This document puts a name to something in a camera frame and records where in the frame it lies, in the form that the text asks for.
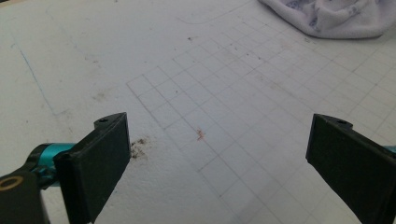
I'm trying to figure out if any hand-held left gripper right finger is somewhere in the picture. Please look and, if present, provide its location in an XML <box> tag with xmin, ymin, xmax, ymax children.
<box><xmin>305</xmin><ymin>113</ymin><xmax>396</xmax><ymax>224</ymax></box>

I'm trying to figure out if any white patterned shirt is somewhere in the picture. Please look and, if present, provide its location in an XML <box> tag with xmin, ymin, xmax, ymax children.
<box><xmin>257</xmin><ymin>0</ymin><xmax>396</xmax><ymax>40</ymax></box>

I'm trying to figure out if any white foam mat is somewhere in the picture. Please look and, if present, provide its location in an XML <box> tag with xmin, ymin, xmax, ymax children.
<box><xmin>0</xmin><ymin>0</ymin><xmax>396</xmax><ymax>224</ymax></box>

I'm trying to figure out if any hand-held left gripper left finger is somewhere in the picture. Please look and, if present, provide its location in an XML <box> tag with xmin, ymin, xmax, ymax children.
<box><xmin>52</xmin><ymin>111</ymin><xmax>132</xmax><ymax>224</ymax></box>

